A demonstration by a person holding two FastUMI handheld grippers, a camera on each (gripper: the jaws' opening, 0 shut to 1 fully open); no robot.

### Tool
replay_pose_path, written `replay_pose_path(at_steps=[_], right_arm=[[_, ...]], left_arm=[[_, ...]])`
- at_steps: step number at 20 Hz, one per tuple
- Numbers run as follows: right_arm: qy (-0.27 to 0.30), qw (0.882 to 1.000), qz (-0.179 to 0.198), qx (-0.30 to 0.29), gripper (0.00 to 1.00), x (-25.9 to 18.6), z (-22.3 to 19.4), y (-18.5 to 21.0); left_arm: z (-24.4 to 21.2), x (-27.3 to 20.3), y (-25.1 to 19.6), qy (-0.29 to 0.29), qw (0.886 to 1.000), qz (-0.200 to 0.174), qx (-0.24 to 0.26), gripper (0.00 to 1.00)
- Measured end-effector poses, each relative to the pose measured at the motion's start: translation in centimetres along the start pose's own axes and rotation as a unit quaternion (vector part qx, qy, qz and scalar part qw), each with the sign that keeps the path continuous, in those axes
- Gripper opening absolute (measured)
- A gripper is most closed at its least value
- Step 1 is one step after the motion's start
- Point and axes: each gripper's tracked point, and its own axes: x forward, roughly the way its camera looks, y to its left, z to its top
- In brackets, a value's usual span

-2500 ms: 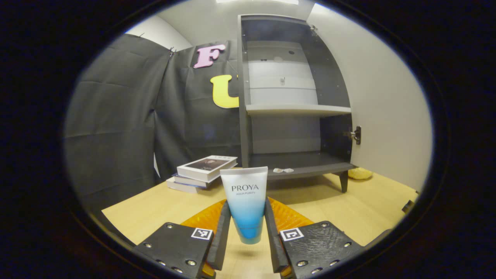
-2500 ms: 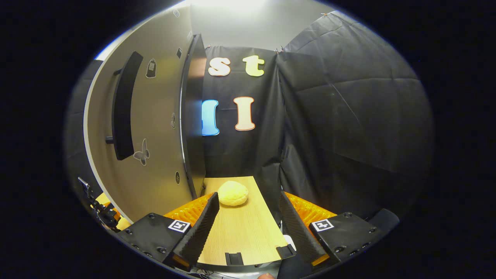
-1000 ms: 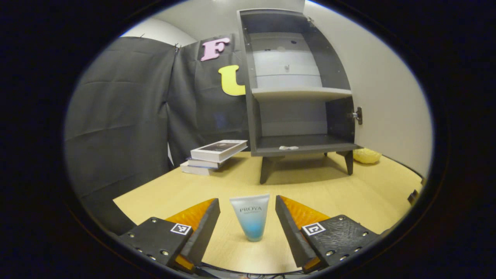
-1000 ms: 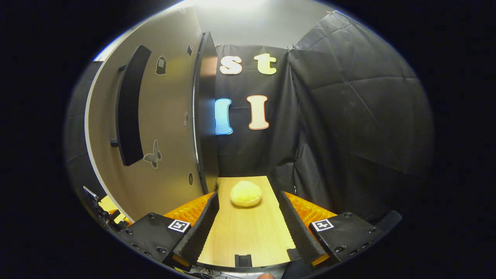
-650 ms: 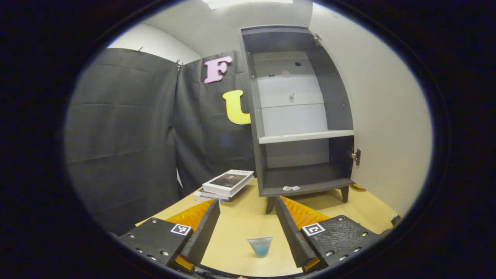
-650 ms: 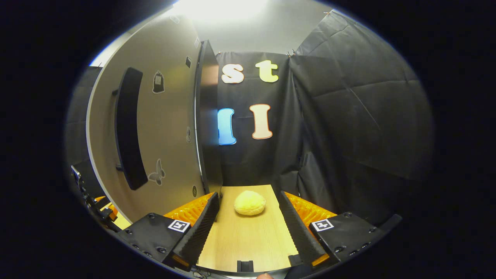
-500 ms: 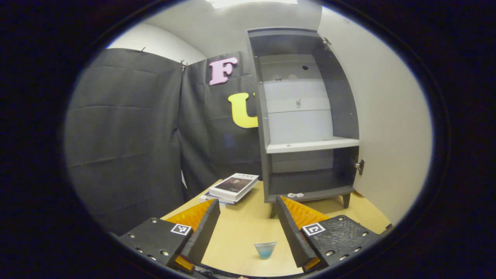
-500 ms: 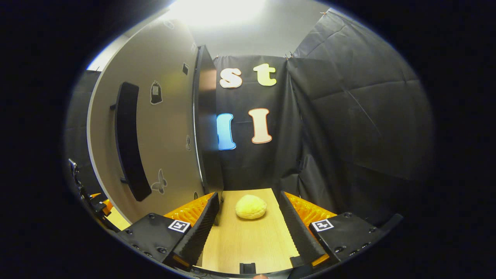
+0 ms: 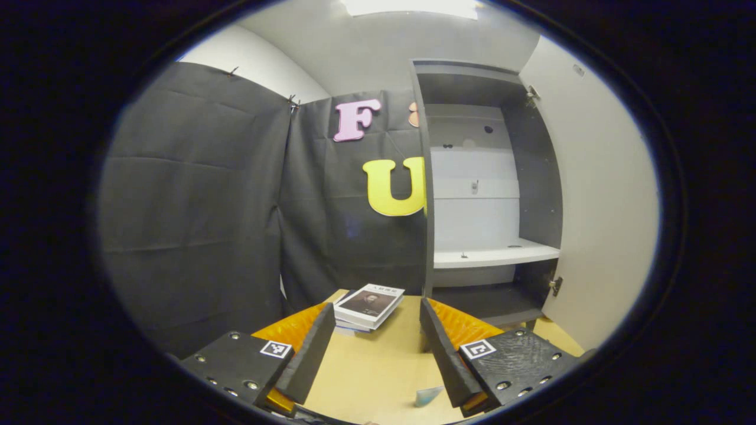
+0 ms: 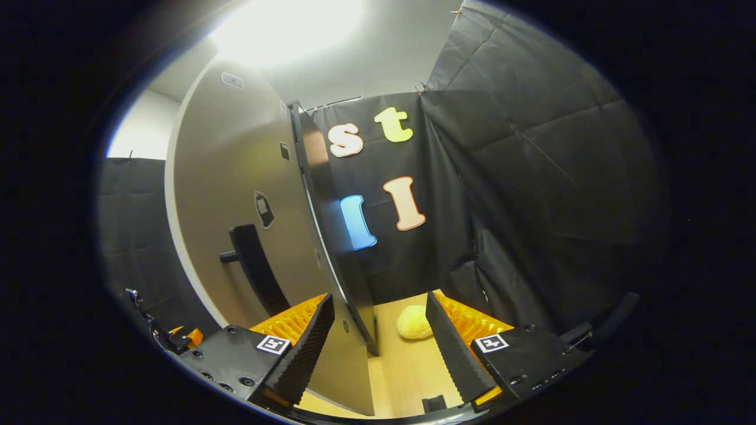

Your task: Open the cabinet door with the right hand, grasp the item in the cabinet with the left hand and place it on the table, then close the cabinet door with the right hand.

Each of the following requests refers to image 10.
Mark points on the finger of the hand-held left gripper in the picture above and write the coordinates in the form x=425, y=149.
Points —
x=192, y=337

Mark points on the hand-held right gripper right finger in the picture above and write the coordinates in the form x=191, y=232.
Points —
x=455, y=354

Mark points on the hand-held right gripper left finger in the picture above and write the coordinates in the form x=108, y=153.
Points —
x=307, y=348

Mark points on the grey cabinet door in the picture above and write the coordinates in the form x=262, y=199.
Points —
x=224, y=189

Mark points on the grey cabinet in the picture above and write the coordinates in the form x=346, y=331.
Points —
x=316, y=171

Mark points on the yellow round sponge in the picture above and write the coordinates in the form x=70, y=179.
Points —
x=413, y=323

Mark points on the black backdrop cloth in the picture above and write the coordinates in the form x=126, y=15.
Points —
x=531, y=177

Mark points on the large ceiling light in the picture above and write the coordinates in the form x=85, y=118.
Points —
x=283, y=26

